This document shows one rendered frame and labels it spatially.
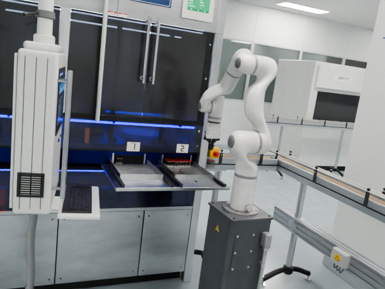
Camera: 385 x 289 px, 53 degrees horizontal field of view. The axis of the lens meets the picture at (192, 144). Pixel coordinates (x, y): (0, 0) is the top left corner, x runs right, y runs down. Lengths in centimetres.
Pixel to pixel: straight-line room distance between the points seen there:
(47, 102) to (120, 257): 133
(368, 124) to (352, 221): 80
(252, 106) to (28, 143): 106
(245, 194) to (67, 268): 132
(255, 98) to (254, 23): 623
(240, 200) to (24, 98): 113
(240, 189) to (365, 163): 157
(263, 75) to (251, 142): 34
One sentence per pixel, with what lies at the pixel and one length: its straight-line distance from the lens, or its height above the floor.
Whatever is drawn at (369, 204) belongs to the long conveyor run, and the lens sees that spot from 250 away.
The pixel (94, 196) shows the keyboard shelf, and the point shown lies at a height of 80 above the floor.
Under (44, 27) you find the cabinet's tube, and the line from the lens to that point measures 201.
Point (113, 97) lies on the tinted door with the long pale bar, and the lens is 241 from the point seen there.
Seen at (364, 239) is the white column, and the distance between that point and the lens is 339.
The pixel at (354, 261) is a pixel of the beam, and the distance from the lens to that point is 266.
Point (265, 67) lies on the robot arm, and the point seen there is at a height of 160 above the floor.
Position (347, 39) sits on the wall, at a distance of 960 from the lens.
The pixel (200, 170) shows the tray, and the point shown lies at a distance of 262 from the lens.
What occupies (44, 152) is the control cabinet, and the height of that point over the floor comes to 110.
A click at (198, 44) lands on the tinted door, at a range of 256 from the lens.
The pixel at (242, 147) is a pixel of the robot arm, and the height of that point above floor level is 121.
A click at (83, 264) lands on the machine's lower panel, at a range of 272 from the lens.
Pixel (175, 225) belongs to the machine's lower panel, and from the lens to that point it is 277.
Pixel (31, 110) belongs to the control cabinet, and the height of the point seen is 129.
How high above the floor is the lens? 155
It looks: 11 degrees down
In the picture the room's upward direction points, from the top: 7 degrees clockwise
